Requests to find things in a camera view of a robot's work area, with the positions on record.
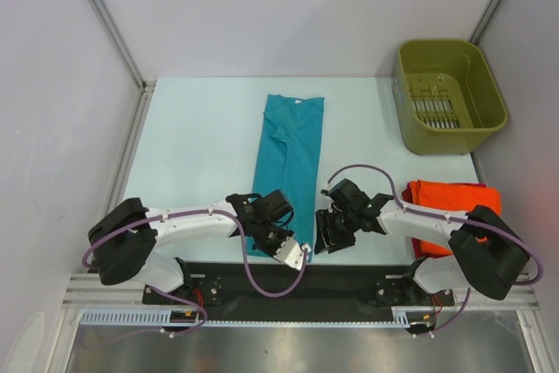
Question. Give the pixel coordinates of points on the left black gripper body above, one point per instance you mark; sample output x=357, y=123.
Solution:
x=269, y=238

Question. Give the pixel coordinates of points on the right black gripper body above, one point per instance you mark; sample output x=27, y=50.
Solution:
x=340, y=224

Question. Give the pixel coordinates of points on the teal t shirt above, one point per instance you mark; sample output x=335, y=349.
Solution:
x=289, y=155

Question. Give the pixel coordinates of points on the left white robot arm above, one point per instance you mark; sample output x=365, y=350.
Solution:
x=134, y=242

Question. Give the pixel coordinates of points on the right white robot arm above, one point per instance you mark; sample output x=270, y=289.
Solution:
x=484, y=253

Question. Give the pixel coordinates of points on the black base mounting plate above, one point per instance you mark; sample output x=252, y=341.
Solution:
x=325, y=293

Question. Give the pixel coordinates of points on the orange folded t shirt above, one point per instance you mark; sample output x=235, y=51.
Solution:
x=445, y=198

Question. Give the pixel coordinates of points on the olive green plastic basket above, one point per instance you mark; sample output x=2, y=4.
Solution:
x=446, y=98

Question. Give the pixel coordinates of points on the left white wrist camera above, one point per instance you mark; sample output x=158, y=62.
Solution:
x=292, y=253

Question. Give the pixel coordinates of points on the white slotted cable duct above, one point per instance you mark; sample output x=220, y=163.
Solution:
x=175, y=318

